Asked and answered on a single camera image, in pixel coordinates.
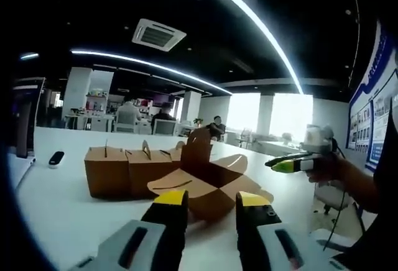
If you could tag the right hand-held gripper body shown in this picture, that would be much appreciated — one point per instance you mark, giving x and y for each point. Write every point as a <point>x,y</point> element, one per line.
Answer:
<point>318,140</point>

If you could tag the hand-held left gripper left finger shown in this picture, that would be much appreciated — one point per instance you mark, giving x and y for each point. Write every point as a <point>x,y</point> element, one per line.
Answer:
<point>161,230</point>

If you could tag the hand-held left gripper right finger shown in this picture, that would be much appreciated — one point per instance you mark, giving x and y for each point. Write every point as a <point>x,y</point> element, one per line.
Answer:
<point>255,237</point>

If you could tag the brown paper box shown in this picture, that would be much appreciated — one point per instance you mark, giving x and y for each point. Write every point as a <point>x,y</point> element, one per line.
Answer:
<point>146,171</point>
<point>105,174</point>
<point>176,156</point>
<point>205,190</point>

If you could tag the person's right hand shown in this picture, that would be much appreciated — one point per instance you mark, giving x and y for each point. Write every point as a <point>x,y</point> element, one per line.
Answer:
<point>331,173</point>

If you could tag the small potted plant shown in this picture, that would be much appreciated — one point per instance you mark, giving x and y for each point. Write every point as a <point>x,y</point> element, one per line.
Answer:
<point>286,137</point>

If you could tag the potted green plant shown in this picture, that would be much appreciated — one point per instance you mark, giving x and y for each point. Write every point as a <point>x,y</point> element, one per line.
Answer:
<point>198,122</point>

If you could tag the grey mesh office chair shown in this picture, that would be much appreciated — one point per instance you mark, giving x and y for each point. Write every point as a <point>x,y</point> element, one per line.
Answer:
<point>126,122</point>
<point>164,127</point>

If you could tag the long curved ceiling light strip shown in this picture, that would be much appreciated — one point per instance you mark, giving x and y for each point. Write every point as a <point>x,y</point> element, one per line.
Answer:
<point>264,28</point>

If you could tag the small black and white device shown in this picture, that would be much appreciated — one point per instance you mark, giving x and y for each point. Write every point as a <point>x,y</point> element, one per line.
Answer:
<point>56,158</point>

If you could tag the purple screen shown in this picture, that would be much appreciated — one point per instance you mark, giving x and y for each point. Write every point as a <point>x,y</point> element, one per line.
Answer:
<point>161,100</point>

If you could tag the white background desk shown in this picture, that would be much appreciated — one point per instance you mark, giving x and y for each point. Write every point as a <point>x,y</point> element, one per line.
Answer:
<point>90,121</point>

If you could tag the shelf with colourful items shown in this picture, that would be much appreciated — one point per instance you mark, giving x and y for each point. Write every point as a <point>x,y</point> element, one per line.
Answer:
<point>97,103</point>

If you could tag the white ceiling air vent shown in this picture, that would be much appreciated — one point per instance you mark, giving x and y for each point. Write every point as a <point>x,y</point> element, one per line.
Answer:
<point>158,34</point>

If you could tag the dark computer monitor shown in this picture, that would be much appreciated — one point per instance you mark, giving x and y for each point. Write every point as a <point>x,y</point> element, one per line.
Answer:
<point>26,94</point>

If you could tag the short ceiling light strip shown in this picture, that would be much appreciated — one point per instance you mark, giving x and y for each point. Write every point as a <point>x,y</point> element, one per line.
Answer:
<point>29,56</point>

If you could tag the blue and white wall poster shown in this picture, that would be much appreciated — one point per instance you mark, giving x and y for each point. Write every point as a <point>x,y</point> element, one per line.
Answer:
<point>373,112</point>

